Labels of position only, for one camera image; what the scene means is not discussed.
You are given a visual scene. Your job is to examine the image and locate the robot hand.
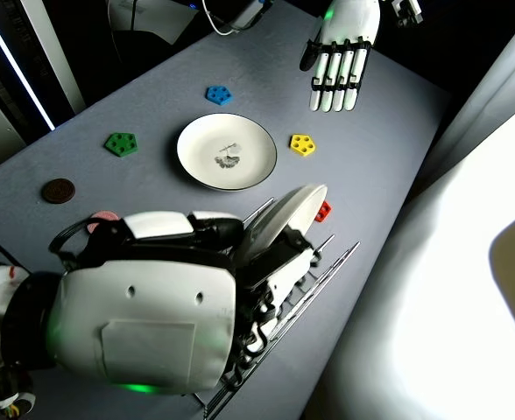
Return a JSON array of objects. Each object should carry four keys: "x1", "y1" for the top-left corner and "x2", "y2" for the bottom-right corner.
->
[
  {"x1": 46, "y1": 209, "x2": 321, "y2": 395},
  {"x1": 300, "y1": 0, "x2": 381, "y2": 113}
]

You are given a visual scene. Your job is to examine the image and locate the white plate with leaf print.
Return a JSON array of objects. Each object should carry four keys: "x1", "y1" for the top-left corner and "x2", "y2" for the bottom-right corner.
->
[
  {"x1": 176, "y1": 112, "x2": 279, "y2": 192},
  {"x1": 235, "y1": 183, "x2": 328, "y2": 268}
]

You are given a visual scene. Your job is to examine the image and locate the pink round toy cookie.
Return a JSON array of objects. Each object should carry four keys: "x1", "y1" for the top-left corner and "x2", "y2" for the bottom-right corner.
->
[{"x1": 88, "y1": 210, "x2": 121, "y2": 233}]

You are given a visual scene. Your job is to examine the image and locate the yellow pentagon block with holes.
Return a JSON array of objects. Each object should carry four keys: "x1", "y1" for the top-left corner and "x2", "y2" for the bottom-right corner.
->
[{"x1": 289, "y1": 133, "x2": 317, "y2": 158}]

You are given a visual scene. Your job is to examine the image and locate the brown round toy cookie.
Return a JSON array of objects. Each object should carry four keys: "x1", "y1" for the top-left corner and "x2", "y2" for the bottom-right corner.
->
[{"x1": 41, "y1": 178, "x2": 76, "y2": 205}]

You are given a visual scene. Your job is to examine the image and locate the blue pentagon block with holes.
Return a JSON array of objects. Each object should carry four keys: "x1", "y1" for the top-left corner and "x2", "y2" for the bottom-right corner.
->
[{"x1": 205, "y1": 85, "x2": 233, "y2": 106}]

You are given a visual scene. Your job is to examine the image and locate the grey tablecloth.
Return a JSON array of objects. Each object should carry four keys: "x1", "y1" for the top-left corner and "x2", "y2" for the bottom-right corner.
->
[{"x1": 0, "y1": 0, "x2": 454, "y2": 420}]

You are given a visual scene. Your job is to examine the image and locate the green pentagon block with holes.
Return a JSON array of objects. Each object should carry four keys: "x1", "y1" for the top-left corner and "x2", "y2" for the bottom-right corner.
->
[{"x1": 103, "y1": 132, "x2": 138, "y2": 158}]

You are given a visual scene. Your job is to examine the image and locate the red pentagon block with holes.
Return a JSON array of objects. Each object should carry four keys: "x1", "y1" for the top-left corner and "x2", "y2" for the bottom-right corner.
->
[{"x1": 314, "y1": 199, "x2": 333, "y2": 224}]

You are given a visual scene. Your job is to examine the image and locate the white device housing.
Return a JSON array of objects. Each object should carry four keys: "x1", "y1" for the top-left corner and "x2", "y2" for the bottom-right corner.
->
[{"x1": 107, "y1": 0, "x2": 200, "y2": 46}]

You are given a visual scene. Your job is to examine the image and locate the white LED light strip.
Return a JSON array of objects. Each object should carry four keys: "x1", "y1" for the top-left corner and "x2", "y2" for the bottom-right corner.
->
[{"x1": 0, "y1": 0, "x2": 56, "y2": 131}]

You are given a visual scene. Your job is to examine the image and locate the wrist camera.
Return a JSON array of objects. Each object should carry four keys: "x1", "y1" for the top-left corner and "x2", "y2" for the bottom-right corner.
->
[{"x1": 391, "y1": 0, "x2": 425, "y2": 28}]

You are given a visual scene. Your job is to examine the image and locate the white cable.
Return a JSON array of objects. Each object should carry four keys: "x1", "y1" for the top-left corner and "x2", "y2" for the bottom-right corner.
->
[{"x1": 201, "y1": 0, "x2": 241, "y2": 36}]

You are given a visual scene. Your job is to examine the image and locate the metal wire dish rack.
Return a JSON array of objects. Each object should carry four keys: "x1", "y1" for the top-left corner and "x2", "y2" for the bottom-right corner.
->
[{"x1": 191, "y1": 196, "x2": 362, "y2": 420}]

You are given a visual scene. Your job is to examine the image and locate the white frame post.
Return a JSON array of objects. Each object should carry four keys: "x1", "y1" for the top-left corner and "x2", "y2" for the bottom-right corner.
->
[{"x1": 18, "y1": 0, "x2": 87, "y2": 116}]

